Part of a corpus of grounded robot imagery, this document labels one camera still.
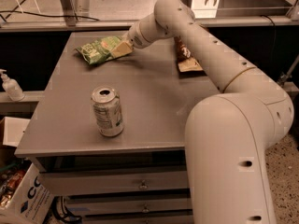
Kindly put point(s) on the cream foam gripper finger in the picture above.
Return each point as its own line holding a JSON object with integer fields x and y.
{"x": 122, "y": 49}

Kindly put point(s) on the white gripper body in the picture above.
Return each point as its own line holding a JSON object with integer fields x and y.
{"x": 135, "y": 37}

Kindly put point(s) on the green jalapeno chip bag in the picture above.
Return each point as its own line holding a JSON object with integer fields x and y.
{"x": 101, "y": 50}

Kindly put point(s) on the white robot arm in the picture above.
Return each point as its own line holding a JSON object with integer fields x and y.
{"x": 227, "y": 134}

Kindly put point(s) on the silver 7up soda can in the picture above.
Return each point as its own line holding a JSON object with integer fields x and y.
{"x": 106, "y": 105}

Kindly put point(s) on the brown sea salt chip bag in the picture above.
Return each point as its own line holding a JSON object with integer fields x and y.
{"x": 186, "y": 62}

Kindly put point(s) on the grey drawer cabinet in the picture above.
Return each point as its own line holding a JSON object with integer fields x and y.
{"x": 109, "y": 138}

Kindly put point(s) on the white pump bottle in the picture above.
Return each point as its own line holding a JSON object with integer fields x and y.
{"x": 11, "y": 87}

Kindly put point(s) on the white cardboard box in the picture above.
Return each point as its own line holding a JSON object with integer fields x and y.
{"x": 24, "y": 200}

